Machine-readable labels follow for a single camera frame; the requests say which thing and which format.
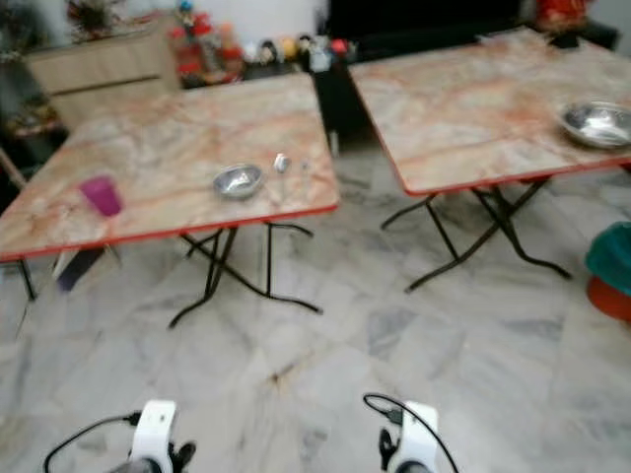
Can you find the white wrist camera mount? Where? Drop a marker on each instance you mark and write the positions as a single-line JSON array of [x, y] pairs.
[[417, 439], [160, 426]]

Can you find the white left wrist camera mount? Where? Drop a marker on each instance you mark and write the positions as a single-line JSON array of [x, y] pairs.
[[160, 426]]

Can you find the teal plastic stool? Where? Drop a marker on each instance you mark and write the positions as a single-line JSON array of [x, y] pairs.
[[611, 256]]

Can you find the light wooden drawer cabinet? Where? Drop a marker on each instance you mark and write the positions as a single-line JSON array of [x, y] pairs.
[[99, 79]]

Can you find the orange plastic stool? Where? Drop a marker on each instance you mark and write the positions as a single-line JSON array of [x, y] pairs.
[[611, 304]]

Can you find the purple plastic cup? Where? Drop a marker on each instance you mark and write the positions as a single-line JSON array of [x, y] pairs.
[[102, 195]]

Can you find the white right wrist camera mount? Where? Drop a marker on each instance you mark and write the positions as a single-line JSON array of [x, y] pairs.
[[417, 439]]

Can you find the black metal shelf rack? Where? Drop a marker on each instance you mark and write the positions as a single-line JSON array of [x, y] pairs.
[[15, 99]]

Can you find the marble-pattern folding table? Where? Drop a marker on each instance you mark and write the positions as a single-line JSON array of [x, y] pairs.
[[187, 138], [473, 99]]

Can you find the red festive ornament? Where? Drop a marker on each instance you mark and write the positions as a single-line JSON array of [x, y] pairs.
[[564, 14]]

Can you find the small decorative plant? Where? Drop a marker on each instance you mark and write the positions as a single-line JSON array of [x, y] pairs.
[[94, 18]]

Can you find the large steel bowl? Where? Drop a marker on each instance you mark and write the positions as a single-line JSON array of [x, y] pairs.
[[596, 124]]

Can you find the black television screen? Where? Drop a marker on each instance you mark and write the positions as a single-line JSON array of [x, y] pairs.
[[424, 15]]

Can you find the steel spoon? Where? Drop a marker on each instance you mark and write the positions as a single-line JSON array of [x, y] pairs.
[[282, 162]]

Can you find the small steel bowl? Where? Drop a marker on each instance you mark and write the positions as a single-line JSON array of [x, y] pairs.
[[239, 180]]

